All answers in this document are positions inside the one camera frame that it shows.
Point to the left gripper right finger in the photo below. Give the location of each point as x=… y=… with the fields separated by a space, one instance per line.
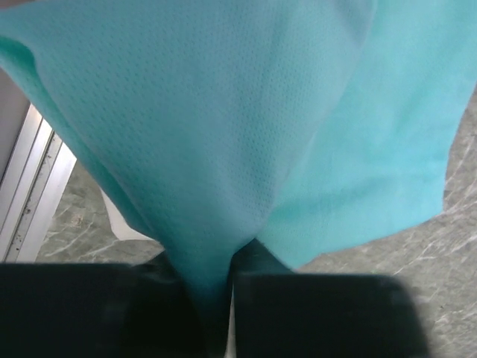
x=280 y=313

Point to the teal t shirt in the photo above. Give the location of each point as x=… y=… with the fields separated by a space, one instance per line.
x=312 y=126

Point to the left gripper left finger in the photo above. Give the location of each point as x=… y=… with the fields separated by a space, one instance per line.
x=97 y=310

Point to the folded cream t shirt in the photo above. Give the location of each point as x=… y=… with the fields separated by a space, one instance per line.
x=118 y=225

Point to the aluminium frame rail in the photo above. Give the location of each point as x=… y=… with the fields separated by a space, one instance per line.
x=36 y=176

